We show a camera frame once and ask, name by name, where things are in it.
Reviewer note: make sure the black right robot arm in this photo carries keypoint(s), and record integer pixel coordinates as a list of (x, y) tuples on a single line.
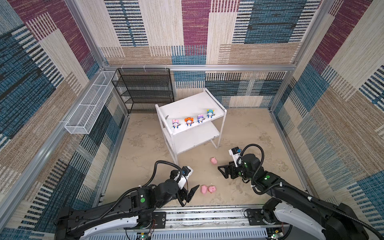
[(288, 204)]

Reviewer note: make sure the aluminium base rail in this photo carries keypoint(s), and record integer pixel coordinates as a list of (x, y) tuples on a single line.
[(216, 223)]

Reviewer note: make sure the white wire wall basket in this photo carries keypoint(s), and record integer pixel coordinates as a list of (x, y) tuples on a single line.
[(88, 110)]

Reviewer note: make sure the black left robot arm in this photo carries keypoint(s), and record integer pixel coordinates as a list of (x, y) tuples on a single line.
[(133, 209)]

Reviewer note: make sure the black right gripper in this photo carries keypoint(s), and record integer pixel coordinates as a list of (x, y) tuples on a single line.
[(232, 167)]

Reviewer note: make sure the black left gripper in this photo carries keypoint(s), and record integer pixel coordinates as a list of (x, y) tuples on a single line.
[(183, 195)]

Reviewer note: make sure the purple penguin toy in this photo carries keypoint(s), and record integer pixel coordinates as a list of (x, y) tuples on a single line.
[(200, 118)]

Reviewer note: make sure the white two-tier shelf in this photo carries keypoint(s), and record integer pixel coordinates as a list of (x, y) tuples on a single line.
[(186, 138)]

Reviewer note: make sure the teal penguin toy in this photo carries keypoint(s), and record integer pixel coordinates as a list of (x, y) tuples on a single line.
[(210, 113)]

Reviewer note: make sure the pink-haired doll figure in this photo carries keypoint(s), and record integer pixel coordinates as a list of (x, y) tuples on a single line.
[(175, 123)]

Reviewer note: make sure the black wire mesh shelf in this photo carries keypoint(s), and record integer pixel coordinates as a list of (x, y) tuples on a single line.
[(141, 89)]

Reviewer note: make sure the pink pig toy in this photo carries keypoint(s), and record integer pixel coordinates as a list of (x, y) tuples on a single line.
[(213, 161), (204, 189), (212, 189)]

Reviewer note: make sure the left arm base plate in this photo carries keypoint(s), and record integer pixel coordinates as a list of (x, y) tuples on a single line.
[(156, 221)]

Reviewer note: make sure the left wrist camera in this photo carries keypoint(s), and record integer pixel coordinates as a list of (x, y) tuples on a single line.
[(186, 173)]

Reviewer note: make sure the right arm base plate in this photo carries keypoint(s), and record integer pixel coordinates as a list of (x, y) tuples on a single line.
[(256, 217)]

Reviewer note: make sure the orange-haired doll figure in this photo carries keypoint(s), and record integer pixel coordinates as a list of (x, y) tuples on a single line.
[(189, 121)]

